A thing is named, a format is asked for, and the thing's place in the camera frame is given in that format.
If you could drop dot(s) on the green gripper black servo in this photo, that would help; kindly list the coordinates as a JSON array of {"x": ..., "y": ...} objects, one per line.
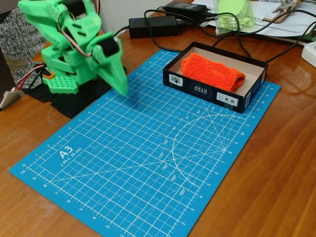
[{"x": 110, "y": 64}]

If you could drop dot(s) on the orange fuzzy cloth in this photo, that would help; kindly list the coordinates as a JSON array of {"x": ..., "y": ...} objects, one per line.
[{"x": 209, "y": 71}]

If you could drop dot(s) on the green 3D-printed robot arm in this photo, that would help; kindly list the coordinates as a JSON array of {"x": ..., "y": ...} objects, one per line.
[{"x": 59, "y": 37}]

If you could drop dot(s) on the green plastic part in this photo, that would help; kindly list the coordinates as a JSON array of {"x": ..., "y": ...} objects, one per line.
[{"x": 310, "y": 36}]

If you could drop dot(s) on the black power adapter blue light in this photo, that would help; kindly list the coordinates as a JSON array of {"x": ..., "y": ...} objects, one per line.
[{"x": 155, "y": 27}]

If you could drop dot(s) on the orange clamp piece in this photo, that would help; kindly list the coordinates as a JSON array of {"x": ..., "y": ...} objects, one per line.
[{"x": 48, "y": 75}]

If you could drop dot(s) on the blue A3 cutting mat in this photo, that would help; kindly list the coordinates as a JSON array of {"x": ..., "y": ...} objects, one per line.
[{"x": 148, "y": 148}]

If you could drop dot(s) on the slim black power adapter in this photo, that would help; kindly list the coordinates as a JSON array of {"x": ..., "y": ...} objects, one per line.
[{"x": 185, "y": 7}]

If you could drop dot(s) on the grey knit fabric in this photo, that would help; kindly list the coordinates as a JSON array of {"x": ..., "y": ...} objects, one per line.
[{"x": 14, "y": 49}]

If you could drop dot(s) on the black cardboard box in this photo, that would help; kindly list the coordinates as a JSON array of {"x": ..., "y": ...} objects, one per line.
[{"x": 212, "y": 97}]

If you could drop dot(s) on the small silver controller board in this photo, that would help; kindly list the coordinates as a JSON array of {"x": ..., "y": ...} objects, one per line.
[{"x": 9, "y": 98}]

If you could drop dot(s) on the green translucent plastic bag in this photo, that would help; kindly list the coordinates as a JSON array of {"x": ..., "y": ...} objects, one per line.
[{"x": 234, "y": 14}]

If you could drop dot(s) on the white paper stack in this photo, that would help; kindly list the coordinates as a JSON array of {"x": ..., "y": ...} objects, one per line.
[{"x": 276, "y": 29}]

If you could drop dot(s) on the white plastic device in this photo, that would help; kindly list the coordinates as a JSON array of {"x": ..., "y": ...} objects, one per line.
[{"x": 309, "y": 54}]

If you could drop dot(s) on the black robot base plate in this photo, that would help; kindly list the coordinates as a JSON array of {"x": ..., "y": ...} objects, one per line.
[{"x": 71, "y": 103}]

